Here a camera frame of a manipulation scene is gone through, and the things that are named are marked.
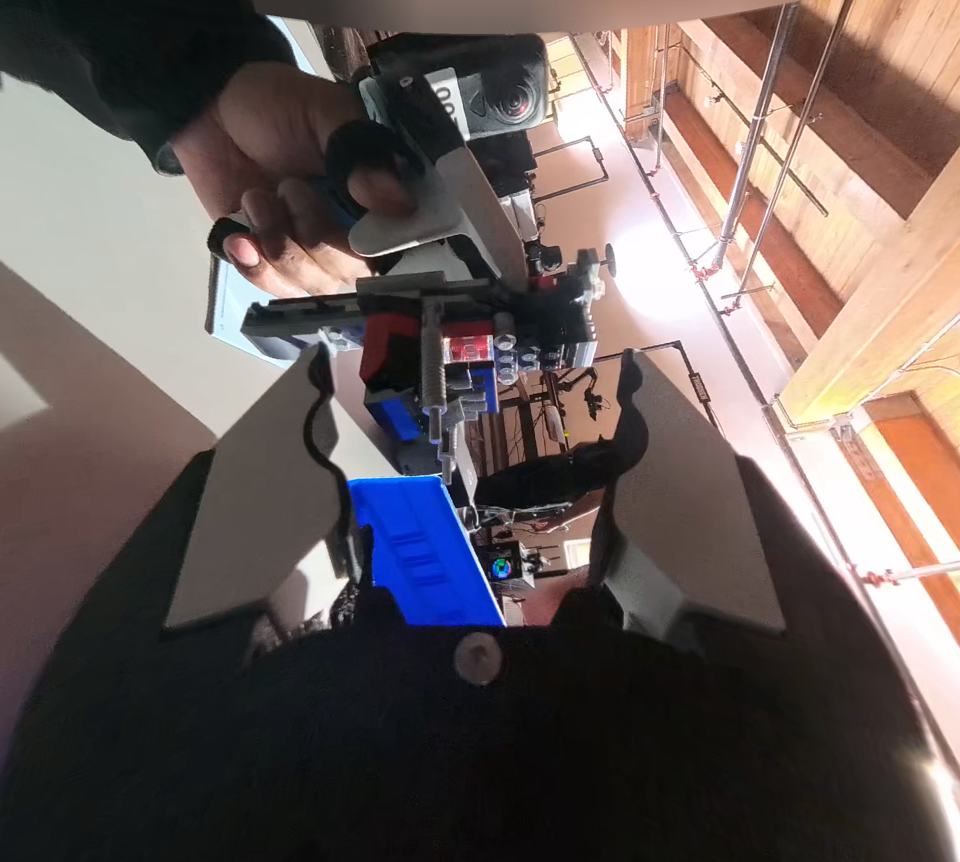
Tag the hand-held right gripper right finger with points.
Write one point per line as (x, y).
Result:
(675, 502)

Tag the toy brick vehicle model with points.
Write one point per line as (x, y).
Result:
(390, 352)

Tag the person's left hand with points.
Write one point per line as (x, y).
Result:
(262, 150)

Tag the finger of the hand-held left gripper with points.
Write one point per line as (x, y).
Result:
(450, 202)
(409, 266)

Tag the light blue instruction booklet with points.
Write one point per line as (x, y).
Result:
(232, 322)

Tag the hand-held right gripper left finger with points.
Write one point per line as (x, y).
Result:
(255, 502)

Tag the person's left forearm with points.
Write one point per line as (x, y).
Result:
(112, 0)

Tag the blue plastic storage bin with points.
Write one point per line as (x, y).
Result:
(420, 547)

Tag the metal ceiling pipe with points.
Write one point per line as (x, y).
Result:
(806, 116)
(754, 127)

